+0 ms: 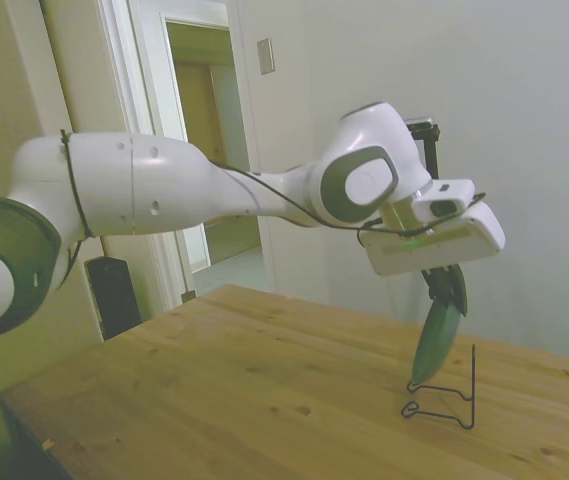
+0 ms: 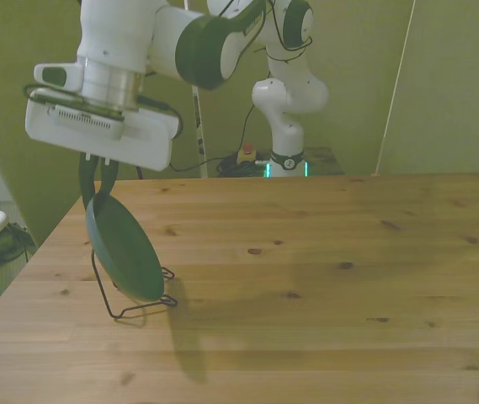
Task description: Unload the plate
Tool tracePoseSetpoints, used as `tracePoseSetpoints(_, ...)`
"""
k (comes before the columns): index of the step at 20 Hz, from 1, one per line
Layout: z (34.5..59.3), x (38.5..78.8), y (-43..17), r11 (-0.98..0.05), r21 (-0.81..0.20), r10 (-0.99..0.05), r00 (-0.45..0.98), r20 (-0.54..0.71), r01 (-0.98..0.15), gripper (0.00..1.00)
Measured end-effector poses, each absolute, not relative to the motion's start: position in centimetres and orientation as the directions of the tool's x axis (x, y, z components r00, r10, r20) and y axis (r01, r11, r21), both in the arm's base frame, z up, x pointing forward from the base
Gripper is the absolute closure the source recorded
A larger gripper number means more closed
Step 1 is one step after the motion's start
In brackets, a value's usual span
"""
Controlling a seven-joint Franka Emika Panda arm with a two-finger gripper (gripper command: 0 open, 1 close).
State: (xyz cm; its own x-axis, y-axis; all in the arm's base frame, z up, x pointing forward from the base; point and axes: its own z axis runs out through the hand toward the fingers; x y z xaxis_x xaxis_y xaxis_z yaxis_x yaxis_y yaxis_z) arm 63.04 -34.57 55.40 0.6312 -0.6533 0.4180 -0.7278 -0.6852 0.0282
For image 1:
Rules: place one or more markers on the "black box speaker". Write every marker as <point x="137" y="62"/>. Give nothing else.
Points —
<point x="114" y="300"/>

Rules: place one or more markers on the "white light switch plate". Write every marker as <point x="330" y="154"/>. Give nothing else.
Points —
<point x="265" y="56"/>

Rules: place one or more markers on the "green round plate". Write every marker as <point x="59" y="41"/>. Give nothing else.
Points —
<point x="434" y="340"/>

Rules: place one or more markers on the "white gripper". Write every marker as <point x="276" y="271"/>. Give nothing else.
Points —
<point x="429" y="252"/>

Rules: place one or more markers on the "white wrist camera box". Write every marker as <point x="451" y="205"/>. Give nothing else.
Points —
<point x="444" y="202"/>

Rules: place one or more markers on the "brown wooden door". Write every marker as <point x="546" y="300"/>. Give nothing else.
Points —
<point x="196" y="110"/>

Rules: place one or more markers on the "black camera stand with camera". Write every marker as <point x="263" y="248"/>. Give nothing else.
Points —
<point x="434" y="150"/>

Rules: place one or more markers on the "white door frame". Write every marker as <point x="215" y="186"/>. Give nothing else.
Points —
<point x="139" y="75"/>

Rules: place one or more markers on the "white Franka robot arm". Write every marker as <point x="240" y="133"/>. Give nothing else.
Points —
<point x="139" y="185"/>

